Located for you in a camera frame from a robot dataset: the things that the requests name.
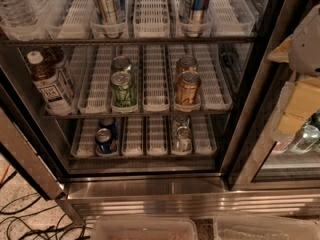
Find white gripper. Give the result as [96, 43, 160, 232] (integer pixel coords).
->
[268, 4, 320, 141]

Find red bull can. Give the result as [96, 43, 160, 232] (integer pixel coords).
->
[179, 0, 211, 37]

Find green can behind glass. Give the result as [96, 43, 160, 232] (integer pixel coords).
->
[290, 125, 320, 153]

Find red can behind glass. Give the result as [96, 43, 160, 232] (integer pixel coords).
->
[271, 141, 291, 154]

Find front orange soda can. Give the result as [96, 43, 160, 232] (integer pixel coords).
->
[175, 70, 201, 106]

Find orange soda can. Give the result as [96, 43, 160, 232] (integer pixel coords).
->
[176, 55, 198, 75]
[175, 70, 201, 106]

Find rear orange soda can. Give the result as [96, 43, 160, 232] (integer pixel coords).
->
[176, 55, 198, 75]

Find rear silver can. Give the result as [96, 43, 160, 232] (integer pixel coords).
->
[173, 115, 190, 128]

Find front silver can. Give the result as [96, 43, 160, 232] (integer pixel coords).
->
[174, 126, 192, 152]

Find stainless steel fridge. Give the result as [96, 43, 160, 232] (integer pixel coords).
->
[1, 0, 320, 223]

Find front green soda can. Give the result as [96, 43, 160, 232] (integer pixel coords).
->
[111, 71, 137, 108]

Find green soda can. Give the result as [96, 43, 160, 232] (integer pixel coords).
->
[111, 71, 137, 108]
[111, 56, 133, 73]

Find rear green soda can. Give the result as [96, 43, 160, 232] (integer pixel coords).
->
[111, 56, 133, 73]

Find rear blue soda can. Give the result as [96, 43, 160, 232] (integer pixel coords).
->
[99, 117, 118, 139]

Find blue soda can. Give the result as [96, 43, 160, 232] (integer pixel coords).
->
[95, 128, 116, 154]
[99, 117, 118, 139]

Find tall silver can left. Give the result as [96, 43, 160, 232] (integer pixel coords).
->
[93, 0, 126, 38]

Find front blue soda can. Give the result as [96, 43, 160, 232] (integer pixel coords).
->
[95, 128, 116, 154]

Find open fridge door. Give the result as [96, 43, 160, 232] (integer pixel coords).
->
[0, 69, 85, 225]

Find right clear plastic bin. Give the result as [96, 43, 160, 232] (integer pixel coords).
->
[213, 215, 320, 240]

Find clear plastic bin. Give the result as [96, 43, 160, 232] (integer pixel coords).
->
[90, 216, 198, 240]
[213, 215, 320, 240]

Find left clear plastic bin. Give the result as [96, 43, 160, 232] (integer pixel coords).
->
[90, 216, 198, 240]

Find front tea bottle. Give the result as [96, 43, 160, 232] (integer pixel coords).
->
[27, 51, 72, 116]

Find tea bottle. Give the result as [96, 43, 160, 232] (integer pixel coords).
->
[46, 47, 75, 97]
[27, 51, 72, 116]

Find rear tea bottle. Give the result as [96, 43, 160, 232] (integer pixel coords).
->
[46, 47, 75, 97]

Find clear water bottle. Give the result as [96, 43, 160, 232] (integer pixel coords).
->
[0, 0, 37, 27]

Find black floor cables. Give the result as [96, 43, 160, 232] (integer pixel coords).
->
[0, 170, 91, 240]

